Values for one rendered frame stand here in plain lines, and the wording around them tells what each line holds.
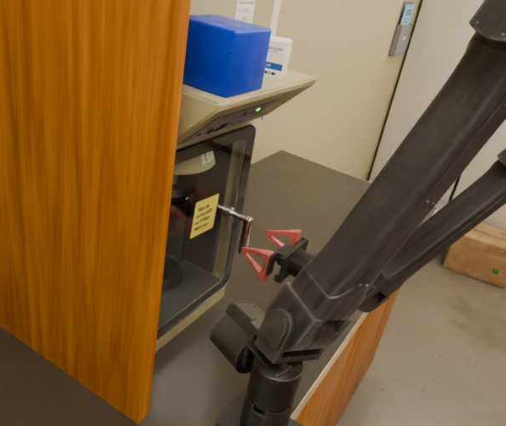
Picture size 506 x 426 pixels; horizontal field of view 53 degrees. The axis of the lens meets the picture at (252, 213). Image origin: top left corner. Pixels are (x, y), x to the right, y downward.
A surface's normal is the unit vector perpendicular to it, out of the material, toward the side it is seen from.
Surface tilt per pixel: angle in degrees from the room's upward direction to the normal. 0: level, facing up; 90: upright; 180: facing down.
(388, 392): 0
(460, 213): 56
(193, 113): 90
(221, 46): 90
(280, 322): 71
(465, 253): 90
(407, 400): 0
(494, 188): 61
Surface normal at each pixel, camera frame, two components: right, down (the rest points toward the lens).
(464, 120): -0.68, -0.10
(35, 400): 0.16, -0.87
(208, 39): -0.51, 0.32
